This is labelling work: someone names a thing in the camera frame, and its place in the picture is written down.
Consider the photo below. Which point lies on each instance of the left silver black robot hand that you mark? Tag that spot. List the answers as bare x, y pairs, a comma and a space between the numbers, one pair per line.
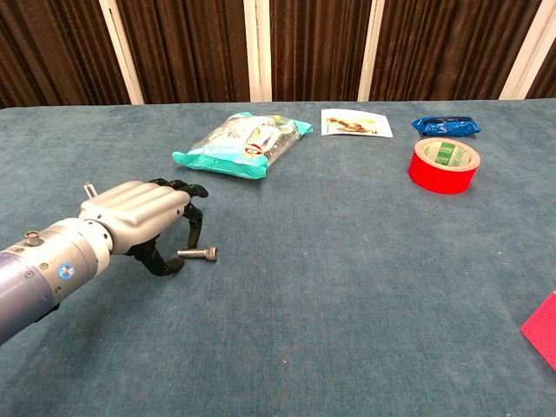
134, 208

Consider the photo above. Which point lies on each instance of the teal clear snack bag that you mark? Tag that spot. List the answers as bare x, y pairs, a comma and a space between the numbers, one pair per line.
234, 152

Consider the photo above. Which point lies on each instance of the blue snack packet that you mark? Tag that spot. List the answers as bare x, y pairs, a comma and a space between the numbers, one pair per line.
447, 127

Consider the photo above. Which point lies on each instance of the pink sticky note block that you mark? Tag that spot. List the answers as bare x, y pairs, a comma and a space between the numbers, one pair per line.
545, 330

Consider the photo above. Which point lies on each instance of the left lavender robot arm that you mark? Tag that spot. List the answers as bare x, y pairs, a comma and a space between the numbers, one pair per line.
43, 278

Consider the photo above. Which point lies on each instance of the small white picture card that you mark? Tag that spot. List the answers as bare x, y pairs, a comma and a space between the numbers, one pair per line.
356, 123

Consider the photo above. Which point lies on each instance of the red tape roll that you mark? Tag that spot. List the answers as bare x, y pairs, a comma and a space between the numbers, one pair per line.
434, 176

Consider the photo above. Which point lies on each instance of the white frame post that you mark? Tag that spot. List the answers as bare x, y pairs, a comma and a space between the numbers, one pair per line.
122, 52
527, 65
256, 52
371, 52

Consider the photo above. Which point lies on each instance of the teal velvet table cloth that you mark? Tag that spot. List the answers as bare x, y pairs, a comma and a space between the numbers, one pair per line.
304, 282

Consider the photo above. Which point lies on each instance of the dark brown curtain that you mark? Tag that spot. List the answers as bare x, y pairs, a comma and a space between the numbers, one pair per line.
191, 48

